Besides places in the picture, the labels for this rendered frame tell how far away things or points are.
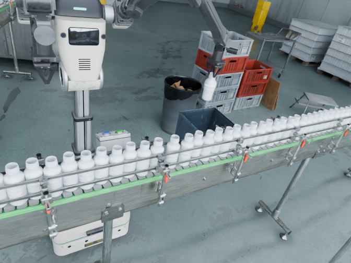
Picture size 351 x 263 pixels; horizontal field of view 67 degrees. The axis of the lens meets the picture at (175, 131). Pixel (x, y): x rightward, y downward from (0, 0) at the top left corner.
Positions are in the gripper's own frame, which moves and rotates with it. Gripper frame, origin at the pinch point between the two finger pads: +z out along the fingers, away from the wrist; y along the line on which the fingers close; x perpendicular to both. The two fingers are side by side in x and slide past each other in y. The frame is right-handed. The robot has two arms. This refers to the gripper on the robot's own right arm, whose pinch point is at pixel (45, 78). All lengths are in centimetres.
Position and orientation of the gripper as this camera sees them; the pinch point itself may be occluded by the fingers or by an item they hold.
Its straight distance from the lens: 103.5
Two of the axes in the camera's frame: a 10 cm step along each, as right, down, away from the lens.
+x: 8.6, -1.3, 4.8
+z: -1.7, 8.3, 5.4
